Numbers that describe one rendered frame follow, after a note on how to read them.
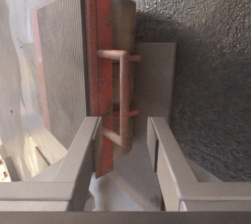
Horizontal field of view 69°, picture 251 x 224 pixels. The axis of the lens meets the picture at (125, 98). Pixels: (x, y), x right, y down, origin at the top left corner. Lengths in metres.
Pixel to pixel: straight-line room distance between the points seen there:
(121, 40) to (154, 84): 0.10
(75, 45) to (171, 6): 0.17
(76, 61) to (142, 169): 0.28
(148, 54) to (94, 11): 0.13
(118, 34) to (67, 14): 0.08
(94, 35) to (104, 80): 0.07
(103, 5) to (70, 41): 0.07
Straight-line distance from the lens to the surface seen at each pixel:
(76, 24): 0.28
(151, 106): 0.36
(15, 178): 3.27
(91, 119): 0.15
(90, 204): 0.71
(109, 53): 0.24
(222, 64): 0.29
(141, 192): 0.48
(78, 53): 0.28
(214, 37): 0.29
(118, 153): 0.38
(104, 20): 0.28
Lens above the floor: 0.27
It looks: 39 degrees down
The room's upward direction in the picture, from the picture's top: 103 degrees counter-clockwise
